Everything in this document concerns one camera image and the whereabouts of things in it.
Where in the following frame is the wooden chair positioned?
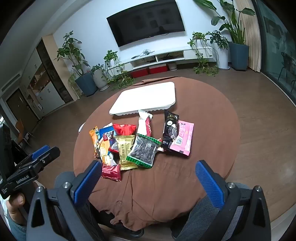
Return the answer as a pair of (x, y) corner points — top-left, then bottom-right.
(15, 119), (35, 149)

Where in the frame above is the gold snack packet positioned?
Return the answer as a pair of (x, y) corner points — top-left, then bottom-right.
(115, 135), (138, 171)

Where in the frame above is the bright red snack packet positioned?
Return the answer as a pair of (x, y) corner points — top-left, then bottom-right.
(113, 123), (137, 136)

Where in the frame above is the white wooden wall cabinet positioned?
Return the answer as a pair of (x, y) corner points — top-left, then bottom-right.
(26, 35), (74, 116)

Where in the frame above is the leafy tree in grey-blue pot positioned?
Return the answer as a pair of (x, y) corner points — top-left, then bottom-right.
(57, 31), (98, 97)

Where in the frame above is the tall broad-leaf plant grey-blue pot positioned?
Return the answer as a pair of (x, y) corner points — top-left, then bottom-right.
(193, 0), (256, 71)

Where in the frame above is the person's right leg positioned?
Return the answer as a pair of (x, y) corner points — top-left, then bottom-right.
(183, 183), (243, 241)

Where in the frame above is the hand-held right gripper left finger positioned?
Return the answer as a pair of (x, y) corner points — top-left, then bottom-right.
(27, 160), (109, 241)

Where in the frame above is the small plant in white pot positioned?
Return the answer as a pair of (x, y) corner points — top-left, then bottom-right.
(91, 64), (110, 91)

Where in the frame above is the white and red snack packet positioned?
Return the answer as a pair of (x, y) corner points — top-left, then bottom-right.
(137, 110), (153, 137)

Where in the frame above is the black snack packet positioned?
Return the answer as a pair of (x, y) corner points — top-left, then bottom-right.
(160, 110), (179, 149)

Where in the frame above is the trailing plant on white stand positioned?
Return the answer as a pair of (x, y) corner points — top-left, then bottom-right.
(187, 31), (220, 76)

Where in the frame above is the beige curtain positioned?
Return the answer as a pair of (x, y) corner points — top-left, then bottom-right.
(239, 0), (262, 72)

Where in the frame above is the orange snack packet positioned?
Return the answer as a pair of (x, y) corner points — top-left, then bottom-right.
(89, 126), (100, 158)

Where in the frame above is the white plastic tray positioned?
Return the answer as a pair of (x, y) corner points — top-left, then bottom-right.
(109, 82), (176, 115)

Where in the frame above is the pink snack packet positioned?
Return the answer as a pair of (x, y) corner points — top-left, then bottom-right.
(170, 120), (194, 156)

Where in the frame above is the brown tablecloth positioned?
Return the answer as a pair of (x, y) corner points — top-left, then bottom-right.
(73, 76), (241, 232)

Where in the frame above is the white television console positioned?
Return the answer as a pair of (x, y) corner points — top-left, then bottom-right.
(107, 45), (219, 73)

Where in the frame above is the green-edged clear seed packet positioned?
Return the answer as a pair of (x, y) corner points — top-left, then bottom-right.
(126, 134), (162, 169)

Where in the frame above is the glass sliding door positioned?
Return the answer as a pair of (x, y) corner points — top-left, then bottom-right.
(252, 0), (296, 105)

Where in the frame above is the person's left hand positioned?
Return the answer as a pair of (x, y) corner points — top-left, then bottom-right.
(6, 193), (26, 225)

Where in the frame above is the bushy plant in tall white pot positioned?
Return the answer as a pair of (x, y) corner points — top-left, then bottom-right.
(206, 30), (230, 70)

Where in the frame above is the blue cracker packet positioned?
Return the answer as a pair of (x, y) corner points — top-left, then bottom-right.
(96, 128), (117, 167)

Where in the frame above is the person's left forearm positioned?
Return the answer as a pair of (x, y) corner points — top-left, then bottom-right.
(8, 221), (27, 241)

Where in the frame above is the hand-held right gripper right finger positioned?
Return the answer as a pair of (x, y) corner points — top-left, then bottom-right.
(195, 159), (271, 241)

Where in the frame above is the black wall television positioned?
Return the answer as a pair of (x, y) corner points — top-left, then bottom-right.
(106, 0), (186, 48)

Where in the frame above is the trailing vine plant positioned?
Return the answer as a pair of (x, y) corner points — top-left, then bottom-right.
(103, 50), (136, 91)

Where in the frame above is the blue red-logo snack packet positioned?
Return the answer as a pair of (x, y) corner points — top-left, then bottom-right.
(99, 123), (119, 142)

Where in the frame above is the dark red snack packet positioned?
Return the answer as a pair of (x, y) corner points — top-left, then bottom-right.
(101, 163), (122, 182)

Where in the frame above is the brown entrance door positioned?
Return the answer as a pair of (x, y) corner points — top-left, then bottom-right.
(6, 89), (38, 130)

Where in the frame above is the red storage box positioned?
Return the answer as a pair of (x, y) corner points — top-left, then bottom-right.
(131, 68), (149, 78)
(149, 65), (168, 75)

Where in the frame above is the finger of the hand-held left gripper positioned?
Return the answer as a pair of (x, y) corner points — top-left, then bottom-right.
(30, 147), (61, 173)
(14, 145), (50, 169)

